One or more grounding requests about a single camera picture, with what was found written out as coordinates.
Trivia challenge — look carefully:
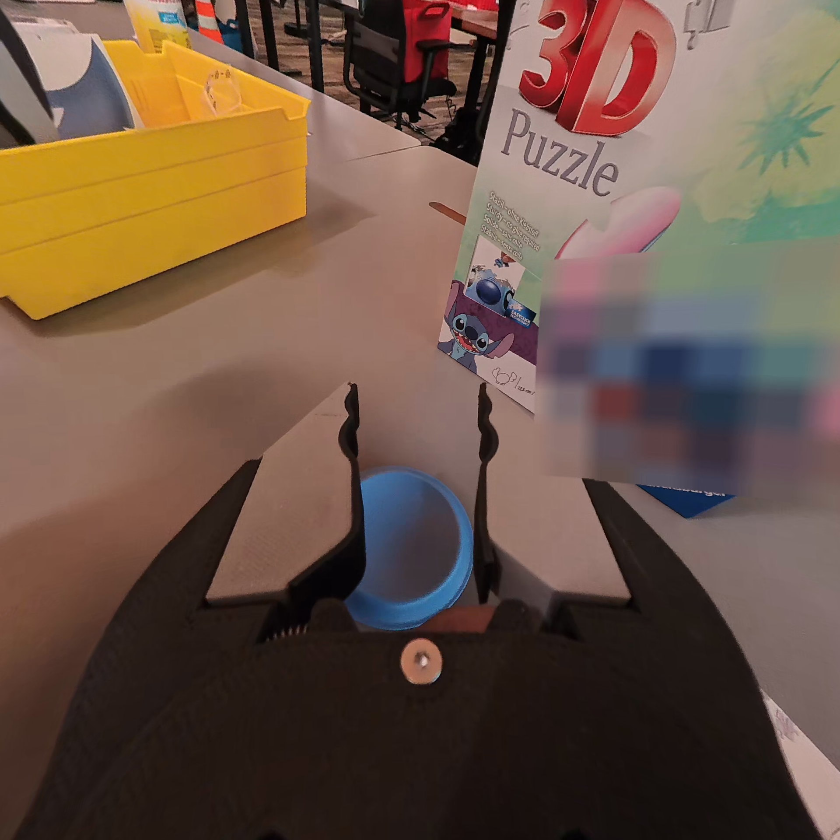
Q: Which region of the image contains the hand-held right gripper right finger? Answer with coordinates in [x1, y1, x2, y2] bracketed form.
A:
[474, 382, 632, 621]

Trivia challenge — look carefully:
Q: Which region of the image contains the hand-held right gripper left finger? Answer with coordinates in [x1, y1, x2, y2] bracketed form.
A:
[205, 382, 366, 608]

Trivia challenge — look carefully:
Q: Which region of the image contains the yellow plastic bin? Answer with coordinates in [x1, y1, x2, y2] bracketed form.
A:
[0, 39, 312, 321]

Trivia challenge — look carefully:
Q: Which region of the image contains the printed puzzle box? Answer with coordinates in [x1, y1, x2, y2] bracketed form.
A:
[437, 0, 840, 521]

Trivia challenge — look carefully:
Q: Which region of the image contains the white paper sheet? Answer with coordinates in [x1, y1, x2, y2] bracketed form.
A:
[761, 689, 840, 840]

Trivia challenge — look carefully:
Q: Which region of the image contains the black bag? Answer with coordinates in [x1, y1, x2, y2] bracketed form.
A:
[432, 105, 490, 166]

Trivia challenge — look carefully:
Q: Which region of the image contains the clear plastic bag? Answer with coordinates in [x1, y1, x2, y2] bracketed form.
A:
[196, 64, 245, 122]

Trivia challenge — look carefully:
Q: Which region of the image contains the black office chair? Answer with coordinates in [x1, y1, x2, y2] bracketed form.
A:
[341, 0, 458, 131]

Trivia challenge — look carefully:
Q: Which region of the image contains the blue white printed sheet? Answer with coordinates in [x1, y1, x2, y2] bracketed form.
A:
[0, 10, 147, 148]

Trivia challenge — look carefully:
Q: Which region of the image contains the yellow bottle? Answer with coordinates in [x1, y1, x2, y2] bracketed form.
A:
[123, 0, 193, 55]

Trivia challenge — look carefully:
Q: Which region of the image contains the blue plastic ring stand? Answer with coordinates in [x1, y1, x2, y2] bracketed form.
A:
[343, 466, 475, 632]

